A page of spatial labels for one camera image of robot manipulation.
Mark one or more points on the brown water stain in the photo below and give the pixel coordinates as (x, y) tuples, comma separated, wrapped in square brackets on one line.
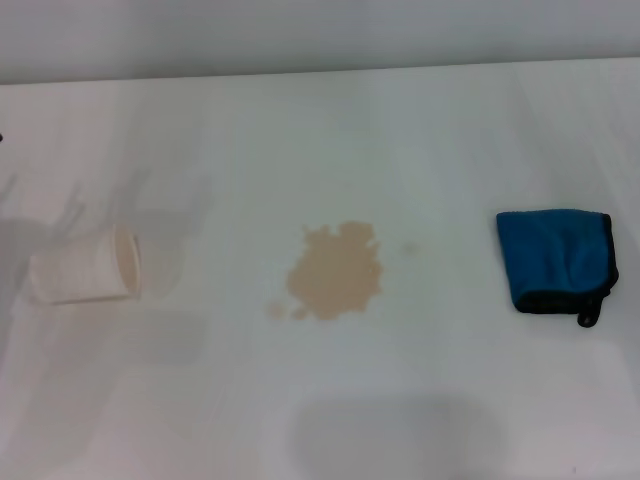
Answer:
[(335, 272)]

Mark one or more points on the white paper cup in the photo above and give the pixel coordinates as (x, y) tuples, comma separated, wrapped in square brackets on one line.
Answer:
[(82, 270)]

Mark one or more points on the blue rag with black trim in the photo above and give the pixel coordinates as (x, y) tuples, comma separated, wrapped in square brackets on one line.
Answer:
[(550, 255)]

